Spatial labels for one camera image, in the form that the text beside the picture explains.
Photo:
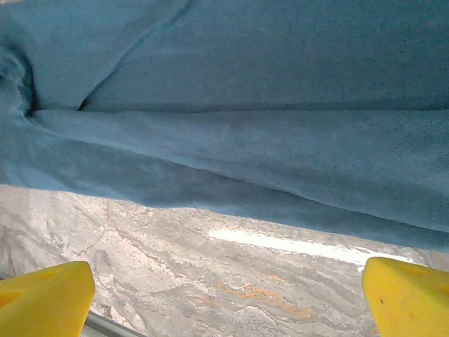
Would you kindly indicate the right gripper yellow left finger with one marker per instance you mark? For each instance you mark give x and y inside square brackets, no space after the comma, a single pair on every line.
[42,302]

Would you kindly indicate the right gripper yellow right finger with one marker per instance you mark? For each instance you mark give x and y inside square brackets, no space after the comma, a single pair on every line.
[410,302]

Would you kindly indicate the blue t-shirt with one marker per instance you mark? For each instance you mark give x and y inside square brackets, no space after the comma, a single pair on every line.
[224,87]

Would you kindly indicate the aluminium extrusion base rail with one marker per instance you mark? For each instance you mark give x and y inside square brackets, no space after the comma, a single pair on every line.
[105,326]

